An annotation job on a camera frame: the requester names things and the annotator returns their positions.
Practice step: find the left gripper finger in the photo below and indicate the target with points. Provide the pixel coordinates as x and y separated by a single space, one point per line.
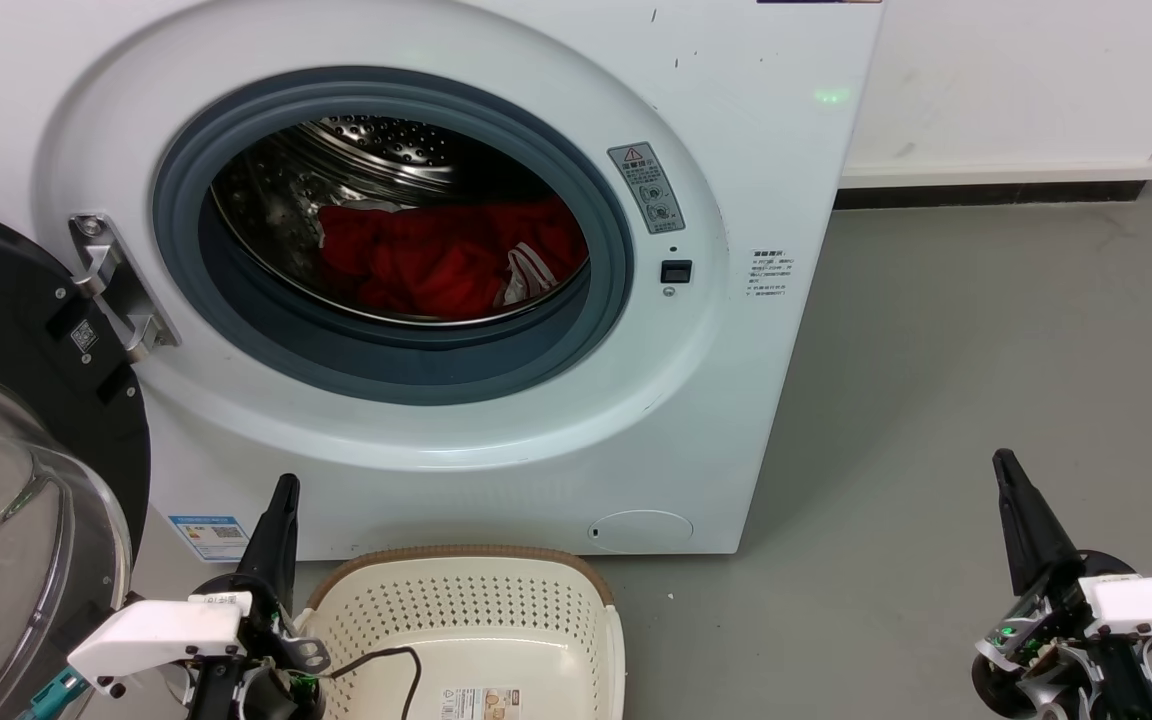
276 545

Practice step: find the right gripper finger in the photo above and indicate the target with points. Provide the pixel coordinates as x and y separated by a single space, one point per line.
1031 530

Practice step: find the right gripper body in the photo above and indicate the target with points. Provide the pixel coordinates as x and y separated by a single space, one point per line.
1136 605

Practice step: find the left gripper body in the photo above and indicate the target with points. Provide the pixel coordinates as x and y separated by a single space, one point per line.
156 630

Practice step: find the red and white garment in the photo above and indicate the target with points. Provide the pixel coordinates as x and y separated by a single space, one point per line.
436 260

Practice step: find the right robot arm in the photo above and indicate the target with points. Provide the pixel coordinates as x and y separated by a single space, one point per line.
1131 690

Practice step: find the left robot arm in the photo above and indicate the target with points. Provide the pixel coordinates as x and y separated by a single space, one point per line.
216 695

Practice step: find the printed warning label sticker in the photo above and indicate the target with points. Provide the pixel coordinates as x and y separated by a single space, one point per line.
481 704

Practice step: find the cream plastic laundry basket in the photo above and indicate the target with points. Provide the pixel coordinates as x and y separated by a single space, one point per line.
536 650

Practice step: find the stainless steel washing machine drum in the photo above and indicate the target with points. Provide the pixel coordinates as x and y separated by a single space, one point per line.
376 150

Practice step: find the blue energy label sticker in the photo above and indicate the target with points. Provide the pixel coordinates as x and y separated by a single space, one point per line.
208 538

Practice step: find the grey rubber door gasket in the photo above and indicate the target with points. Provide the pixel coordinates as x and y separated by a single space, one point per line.
386 365

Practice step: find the silver metal door hinge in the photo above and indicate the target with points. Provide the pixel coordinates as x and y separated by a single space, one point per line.
116 280

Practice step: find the white front-load washing machine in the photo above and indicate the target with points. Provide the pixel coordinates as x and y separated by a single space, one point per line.
736 400

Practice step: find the round white filter cover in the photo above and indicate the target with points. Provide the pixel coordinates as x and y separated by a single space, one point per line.
641 531

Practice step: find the black door latch socket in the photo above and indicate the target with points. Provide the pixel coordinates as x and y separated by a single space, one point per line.
676 271

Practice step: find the grey warning sticker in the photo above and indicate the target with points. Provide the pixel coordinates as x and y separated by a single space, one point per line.
646 190

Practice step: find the white wall baseboard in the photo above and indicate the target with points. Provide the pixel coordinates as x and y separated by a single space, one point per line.
996 172

